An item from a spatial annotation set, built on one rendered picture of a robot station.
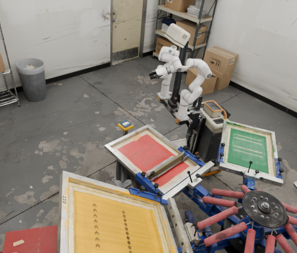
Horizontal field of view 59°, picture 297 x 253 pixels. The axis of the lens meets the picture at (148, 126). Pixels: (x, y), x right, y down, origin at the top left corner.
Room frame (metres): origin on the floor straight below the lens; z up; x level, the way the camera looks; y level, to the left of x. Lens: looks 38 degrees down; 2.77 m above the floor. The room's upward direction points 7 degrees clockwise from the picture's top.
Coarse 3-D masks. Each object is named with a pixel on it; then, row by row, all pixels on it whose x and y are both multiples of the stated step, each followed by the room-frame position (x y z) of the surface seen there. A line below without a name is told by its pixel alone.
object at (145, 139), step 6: (144, 138) 2.15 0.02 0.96; (150, 138) 2.16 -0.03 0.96; (138, 144) 2.04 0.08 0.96; (144, 144) 2.05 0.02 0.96; (156, 144) 2.07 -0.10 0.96; (162, 150) 1.99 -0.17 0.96; (168, 150) 2.00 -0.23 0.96; (168, 156) 1.92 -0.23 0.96; (174, 156) 1.93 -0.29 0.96; (174, 168) 1.76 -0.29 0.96; (180, 168) 1.77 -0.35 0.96; (186, 168) 1.78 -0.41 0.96; (174, 174) 1.69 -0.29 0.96
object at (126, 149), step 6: (126, 144) 2.02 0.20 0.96; (132, 144) 2.03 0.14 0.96; (120, 150) 1.92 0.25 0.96; (126, 150) 1.93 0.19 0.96; (132, 150) 1.94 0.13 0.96; (126, 156) 1.84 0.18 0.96; (132, 162) 1.77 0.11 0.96; (138, 162) 1.78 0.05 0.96; (156, 162) 1.81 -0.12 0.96; (138, 168) 1.71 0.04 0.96; (144, 168) 1.72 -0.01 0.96; (150, 168) 1.72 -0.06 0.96; (168, 174) 1.68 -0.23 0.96; (156, 180) 1.59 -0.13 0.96; (162, 180) 1.60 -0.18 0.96; (168, 180) 1.60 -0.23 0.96
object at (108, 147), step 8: (144, 128) 2.27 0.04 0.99; (152, 128) 2.29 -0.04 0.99; (128, 136) 2.11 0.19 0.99; (160, 136) 2.17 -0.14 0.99; (112, 144) 1.95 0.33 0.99; (168, 144) 2.08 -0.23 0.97; (112, 152) 1.84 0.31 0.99; (120, 160) 1.75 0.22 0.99; (192, 160) 1.86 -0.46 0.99; (128, 168) 1.67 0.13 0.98; (184, 176) 1.64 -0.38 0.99; (176, 184) 1.54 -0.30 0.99
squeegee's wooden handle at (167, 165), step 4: (176, 156) 1.82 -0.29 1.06; (180, 156) 1.83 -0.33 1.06; (172, 160) 1.76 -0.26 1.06; (176, 160) 1.79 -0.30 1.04; (180, 160) 1.84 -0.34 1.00; (164, 164) 1.69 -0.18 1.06; (168, 164) 1.70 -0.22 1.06; (172, 164) 1.75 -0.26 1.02; (160, 168) 1.64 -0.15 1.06; (164, 168) 1.67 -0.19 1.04; (168, 168) 1.71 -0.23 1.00; (156, 172) 1.59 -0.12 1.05; (160, 172) 1.63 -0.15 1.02
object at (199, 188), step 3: (198, 186) 1.50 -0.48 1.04; (201, 186) 1.51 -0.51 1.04; (192, 189) 1.50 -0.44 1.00; (195, 189) 1.48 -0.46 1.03; (198, 189) 1.47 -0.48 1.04; (201, 189) 1.47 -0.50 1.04; (204, 189) 1.48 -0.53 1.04; (198, 192) 1.45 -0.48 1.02; (201, 192) 1.44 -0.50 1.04; (204, 192) 1.45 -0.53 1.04; (207, 192) 1.45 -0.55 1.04; (201, 195) 1.43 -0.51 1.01; (204, 195) 1.42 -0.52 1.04
